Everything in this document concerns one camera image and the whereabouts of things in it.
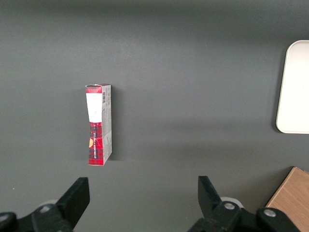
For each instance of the white rectangular tray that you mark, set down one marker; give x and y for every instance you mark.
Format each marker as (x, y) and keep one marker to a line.
(295, 87)

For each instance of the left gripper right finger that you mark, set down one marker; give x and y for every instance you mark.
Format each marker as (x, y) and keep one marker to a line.
(212, 212)

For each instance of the red plaid carton box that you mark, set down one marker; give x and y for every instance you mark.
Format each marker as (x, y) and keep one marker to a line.
(96, 108)

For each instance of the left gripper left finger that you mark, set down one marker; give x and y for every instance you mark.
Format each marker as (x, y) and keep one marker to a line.
(70, 205)

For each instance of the wooden drawer cabinet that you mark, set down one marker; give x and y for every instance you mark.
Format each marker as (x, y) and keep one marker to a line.
(292, 193)

